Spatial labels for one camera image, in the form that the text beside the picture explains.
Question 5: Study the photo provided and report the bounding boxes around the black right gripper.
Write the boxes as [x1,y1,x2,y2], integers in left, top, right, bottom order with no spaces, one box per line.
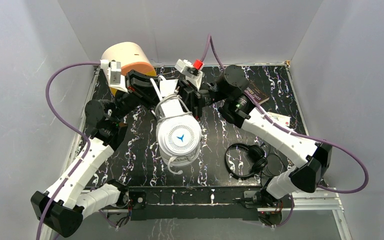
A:
[160,80,229,130]

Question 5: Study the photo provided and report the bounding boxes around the large white over-ear headphones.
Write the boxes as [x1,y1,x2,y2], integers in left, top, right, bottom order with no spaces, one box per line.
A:
[150,75,202,175]

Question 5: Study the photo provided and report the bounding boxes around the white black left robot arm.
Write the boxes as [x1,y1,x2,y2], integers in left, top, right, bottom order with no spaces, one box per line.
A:
[30,69,157,240]

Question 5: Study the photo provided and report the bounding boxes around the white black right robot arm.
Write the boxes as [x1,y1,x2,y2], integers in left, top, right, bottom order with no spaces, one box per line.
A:
[175,59,333,207]

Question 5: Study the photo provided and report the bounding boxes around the pastel mini drawer cabinet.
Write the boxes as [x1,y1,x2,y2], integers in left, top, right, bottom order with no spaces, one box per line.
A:
[100,42,157,96]

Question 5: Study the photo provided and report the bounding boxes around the orange brown paperback book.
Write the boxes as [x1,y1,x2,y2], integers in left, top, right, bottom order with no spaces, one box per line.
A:
[245,83,270,105]

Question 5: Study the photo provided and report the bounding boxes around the small white green box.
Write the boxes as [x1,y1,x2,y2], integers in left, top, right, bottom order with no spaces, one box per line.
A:
[268,112,291,128]

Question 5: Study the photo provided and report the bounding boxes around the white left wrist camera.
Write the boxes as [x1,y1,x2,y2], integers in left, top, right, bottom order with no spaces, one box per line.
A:
[100,59,128,96]

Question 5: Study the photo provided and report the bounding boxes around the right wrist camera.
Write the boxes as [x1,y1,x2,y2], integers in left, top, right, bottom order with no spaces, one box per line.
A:
[174,59,204,90]

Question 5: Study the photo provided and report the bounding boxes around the black wired headphones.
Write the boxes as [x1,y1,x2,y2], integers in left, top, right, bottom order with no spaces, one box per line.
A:
[224,142,291,180]

